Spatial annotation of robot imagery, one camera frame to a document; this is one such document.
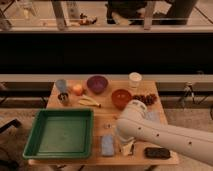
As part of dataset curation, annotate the seated person in background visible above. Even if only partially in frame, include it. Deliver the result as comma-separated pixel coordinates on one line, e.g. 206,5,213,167
106,0,147,25

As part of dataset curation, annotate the blue plastic cup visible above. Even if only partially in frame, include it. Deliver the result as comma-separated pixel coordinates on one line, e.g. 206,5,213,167
55,79,67,93

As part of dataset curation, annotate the bunch of dark grapes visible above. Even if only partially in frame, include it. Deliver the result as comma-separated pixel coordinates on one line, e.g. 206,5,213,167
133,94,157,106

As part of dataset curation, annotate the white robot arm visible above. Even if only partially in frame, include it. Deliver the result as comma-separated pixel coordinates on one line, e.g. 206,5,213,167
116,100,213,166

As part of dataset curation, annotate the orange apple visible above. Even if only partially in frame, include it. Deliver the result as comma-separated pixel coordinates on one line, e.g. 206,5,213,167
72,84,83,96

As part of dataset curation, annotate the black rectangular sponge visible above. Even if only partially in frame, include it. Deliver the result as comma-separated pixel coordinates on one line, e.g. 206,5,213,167
144,147,171,159

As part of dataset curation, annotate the grey blue cloth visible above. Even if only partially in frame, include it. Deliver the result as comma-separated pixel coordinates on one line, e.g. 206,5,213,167
146,111,160,122

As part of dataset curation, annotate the blue sponge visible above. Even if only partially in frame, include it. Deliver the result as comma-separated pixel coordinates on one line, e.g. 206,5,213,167
101,134,115,157

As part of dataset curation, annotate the yellow banana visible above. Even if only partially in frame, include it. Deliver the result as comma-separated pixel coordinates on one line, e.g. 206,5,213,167
78,95,101,107

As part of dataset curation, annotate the red bowl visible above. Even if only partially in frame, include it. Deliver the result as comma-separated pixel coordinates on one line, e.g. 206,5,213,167
111,89,132,110

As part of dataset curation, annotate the purple bowl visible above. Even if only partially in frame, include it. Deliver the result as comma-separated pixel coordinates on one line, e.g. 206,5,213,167
87,75,108,94

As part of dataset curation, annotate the white paper cup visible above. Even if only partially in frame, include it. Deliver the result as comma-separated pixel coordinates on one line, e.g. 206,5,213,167
129,72,142,88

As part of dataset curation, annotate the metal railing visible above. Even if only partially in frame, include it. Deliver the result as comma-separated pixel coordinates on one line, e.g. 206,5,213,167
0,0,213,33

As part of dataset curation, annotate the small metal cup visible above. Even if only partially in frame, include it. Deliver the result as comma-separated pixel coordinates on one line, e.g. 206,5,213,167
58,93,69,106

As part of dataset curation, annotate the green plastic tray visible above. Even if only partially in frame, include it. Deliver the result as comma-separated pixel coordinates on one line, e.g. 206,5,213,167
23,109,94,160

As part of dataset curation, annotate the wooden table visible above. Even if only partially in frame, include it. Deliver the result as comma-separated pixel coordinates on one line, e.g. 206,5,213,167
28,80,179,166

